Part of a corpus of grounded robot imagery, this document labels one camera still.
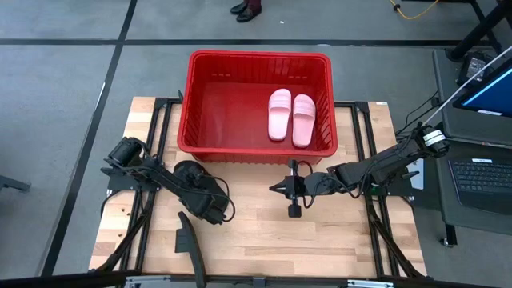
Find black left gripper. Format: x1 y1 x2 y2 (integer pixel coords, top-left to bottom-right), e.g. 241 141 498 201
182 161 230 226

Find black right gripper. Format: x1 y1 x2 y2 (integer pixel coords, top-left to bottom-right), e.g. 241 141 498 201
268 158 342 219

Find black curved bracket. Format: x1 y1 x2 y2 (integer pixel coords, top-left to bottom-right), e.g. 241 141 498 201
174 210 208 288

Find black slide sandal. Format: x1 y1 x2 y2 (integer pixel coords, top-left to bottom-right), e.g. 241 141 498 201
172 159 231 219

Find pink slide sandal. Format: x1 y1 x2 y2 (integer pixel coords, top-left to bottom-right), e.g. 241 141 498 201
266 88 294 142
291 94 318 150

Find red plastic bin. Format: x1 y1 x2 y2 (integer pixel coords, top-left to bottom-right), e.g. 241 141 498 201
177 49 339 166

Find black aluminium crossbar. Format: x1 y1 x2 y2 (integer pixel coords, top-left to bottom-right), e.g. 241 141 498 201
0 270 512 288

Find person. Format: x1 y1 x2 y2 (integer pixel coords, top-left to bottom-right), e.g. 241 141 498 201
230 0 263 23

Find laptop computer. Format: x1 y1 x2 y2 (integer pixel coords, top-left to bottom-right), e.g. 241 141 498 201
431 47 512 238

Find black laptop keyboard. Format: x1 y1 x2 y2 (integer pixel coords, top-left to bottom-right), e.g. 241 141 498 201
447 158 512 215

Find black floor stand foot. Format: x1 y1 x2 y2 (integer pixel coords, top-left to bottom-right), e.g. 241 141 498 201
0 174 32 193

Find white thin rod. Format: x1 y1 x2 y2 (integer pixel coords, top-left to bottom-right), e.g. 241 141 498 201
423 46 512 126

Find black power adapter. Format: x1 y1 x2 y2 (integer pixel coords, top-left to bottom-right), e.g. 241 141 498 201
457 51 495 87

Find monitor with blue screen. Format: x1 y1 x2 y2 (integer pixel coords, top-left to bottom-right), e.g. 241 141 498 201
452 59 512 119

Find black stand leg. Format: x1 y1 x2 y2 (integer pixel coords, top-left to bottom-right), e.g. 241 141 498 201
445 0 512 63

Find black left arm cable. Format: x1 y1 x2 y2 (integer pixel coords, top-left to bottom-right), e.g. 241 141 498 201
206 174 238 223

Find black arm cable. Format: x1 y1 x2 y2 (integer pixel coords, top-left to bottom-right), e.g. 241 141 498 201
298 159 361 210
206 174 238 223

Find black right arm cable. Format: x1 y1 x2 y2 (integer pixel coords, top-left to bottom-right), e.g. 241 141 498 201
298 159 361 210

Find silver metal bracket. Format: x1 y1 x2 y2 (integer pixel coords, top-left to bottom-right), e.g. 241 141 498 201
346 278 395 288
123 274 173 288

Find black aluminium side frame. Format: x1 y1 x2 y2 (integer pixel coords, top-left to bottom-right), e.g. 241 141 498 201
334 99 427 279
90 90 185 277

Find black power cables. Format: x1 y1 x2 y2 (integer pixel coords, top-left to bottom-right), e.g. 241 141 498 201
394 90 441 142

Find yellow cable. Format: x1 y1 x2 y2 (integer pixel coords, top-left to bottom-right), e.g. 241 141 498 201
389 0 440 21

